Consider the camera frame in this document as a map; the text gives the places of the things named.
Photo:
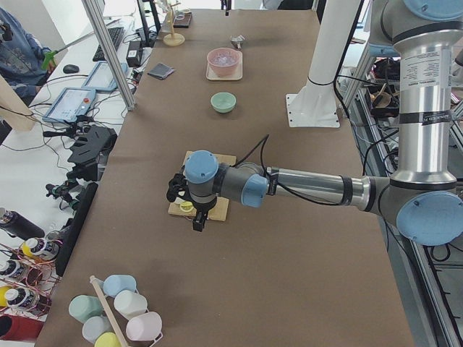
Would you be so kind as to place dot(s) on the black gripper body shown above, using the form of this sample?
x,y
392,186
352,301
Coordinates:
x,y
202,209

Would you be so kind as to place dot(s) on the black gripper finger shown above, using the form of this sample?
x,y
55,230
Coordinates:
x,y
196,222
203,219

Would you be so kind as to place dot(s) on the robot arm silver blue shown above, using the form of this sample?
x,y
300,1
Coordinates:
x,y
419,198

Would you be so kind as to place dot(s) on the mint green bowl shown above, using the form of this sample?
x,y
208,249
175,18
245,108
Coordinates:
x,y
223,102

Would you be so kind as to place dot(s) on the pink bowl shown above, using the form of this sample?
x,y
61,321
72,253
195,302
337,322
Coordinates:
x,y
223,71

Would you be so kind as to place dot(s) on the pile of clear ice cubes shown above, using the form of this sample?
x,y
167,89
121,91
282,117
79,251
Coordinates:
x,y
224,59

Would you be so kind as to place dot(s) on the metal ice scoop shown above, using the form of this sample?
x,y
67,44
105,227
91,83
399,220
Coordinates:
x,y
237,41

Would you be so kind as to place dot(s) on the bamboo cutting board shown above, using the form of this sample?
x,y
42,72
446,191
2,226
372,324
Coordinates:
x,y
219,212

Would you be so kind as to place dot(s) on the light blue cup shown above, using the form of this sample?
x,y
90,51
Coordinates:
x,y
114,284

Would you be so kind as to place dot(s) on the white cup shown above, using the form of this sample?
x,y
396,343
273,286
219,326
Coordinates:
x,y
130,304

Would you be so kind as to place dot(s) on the pink cup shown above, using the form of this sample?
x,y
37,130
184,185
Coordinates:
x,y
145,327

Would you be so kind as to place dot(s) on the black flat bar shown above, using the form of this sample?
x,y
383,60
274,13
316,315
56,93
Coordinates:
x,y
71,238

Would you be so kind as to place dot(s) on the mint green cup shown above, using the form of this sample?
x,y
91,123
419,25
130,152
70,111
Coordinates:
x,y
83,307

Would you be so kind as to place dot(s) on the grey folded cloth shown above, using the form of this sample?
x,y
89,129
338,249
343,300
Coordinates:
x,y
161,71

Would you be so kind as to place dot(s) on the grey blue cup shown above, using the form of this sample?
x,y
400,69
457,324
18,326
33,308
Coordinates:
x,y
94,327

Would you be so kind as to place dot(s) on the yellow cup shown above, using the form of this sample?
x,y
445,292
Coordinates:
x,y
108,339

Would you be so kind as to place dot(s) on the beige tray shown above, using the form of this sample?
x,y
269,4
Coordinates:
x,y
237,75

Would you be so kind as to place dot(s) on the yellow sauce bottle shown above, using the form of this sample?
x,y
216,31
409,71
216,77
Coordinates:
x,y
42,248

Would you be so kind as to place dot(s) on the far teach pendant tablet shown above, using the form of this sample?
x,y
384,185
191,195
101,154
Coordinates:
x,y
100,78

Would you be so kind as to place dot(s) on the teach pendant tablet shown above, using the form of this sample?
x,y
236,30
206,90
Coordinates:
x,y
71,103
100,78

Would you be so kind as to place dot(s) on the black power adapter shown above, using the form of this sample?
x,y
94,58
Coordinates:
x,y
134,53

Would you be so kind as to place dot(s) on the near teach pendant tablet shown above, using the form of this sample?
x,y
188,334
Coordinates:
x,y
71,103

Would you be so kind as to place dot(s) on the wooden cup tree stand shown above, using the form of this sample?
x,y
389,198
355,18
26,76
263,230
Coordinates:
x,y
169,36

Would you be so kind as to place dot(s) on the black thermos bottle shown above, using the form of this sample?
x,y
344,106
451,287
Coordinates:
x,y
18,226

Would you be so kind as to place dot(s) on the dark tray with items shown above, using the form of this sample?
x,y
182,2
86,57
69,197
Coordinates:
x,y
182,19

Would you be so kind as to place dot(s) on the dark sauce bottle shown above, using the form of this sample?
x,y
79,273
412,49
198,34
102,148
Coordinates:
x,y
15,270

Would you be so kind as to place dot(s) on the black computer mouse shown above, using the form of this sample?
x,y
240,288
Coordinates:
x,y
70,69

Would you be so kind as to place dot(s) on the white capped sauce bottle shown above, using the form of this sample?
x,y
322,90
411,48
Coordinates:
x,y
21,298

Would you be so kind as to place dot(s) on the seated person blue jacket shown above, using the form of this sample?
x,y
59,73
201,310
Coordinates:
x,y
22,58

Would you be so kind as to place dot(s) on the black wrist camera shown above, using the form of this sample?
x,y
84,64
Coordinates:
x,y
176,188

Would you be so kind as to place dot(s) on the black stand bracket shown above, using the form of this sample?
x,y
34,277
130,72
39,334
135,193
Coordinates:
x,y
88,146

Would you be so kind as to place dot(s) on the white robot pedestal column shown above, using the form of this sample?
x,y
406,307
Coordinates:
x,y
315,104

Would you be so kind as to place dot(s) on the copper wire bottle rack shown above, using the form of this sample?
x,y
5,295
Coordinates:
x,y
41,278

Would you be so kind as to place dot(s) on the aluminium frame post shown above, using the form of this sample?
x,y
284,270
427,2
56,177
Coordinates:
x,y
95,16

